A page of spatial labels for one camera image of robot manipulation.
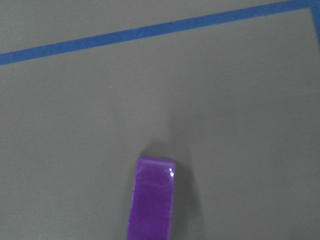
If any purple trapezoid block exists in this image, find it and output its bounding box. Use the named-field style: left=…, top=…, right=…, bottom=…
left=126, top=155, right=176, bottom=240

